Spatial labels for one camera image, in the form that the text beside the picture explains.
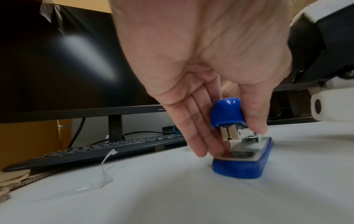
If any brown cardboard box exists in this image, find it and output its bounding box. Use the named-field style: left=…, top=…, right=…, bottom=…
left=56, top=119, right=73, bottom=150

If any black and white camera device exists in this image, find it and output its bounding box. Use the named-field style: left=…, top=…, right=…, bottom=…
left=287, top=0, right=354, bottom=123

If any black cable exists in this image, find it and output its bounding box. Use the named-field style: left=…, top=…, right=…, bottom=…
left=69, top=117, right=87, bottom=148

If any clear film on monitor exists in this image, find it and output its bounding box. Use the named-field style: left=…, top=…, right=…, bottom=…
left=39, top=3, right=67, bottom=35

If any person's left hand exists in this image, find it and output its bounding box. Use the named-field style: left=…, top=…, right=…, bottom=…
left=108, top=0, right=294, bottom=158

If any white table cloth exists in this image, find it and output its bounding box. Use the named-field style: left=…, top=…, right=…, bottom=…
left=0, top=120, right=354, bottom=224

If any black computer monitor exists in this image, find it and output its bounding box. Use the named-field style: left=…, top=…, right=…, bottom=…
left=0, top=0, right=166, bottom=124

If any blue stapler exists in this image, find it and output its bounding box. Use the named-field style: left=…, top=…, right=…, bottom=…
left=210, top=97, right=275, bottom=180

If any black keyboard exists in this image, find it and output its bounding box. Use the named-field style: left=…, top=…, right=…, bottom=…
left=2, top=134, right=186, bottom=172

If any patterned lace mat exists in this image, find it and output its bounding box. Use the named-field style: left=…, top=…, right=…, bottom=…
left=0, top=169, right=57, bottom=203

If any clear plastic tape strip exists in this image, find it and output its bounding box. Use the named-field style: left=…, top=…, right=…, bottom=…
left=51, top=149, right=118, bottom=196

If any black monitor stand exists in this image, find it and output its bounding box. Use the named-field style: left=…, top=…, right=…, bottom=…
left=108, top=114, right=123, bottom=143

